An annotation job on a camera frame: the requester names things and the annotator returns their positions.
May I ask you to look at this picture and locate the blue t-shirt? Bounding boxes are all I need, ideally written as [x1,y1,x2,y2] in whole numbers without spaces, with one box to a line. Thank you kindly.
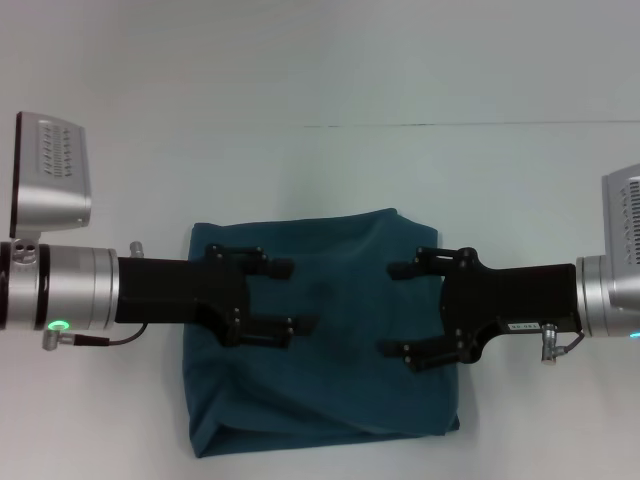
[182,207,462,445]

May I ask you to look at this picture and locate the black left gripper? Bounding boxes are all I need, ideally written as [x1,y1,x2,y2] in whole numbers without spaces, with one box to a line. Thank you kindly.
[115,243,321,350]

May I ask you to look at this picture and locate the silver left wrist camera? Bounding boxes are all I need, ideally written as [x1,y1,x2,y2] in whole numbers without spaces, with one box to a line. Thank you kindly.
[8,110,95,239]

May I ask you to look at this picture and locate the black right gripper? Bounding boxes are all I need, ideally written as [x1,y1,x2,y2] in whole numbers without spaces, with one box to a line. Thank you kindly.
[382,245,581,374]

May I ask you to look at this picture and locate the left arm cable with plug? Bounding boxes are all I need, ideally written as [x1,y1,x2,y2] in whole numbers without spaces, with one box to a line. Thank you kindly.
[40,322,150,354]

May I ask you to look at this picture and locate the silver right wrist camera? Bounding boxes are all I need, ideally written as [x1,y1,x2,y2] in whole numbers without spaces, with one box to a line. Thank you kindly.
[601,162,640,315]

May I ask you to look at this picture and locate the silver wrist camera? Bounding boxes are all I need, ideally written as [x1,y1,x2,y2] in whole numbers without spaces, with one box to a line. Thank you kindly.
[8,110,95,239]
[601,162,640,315]

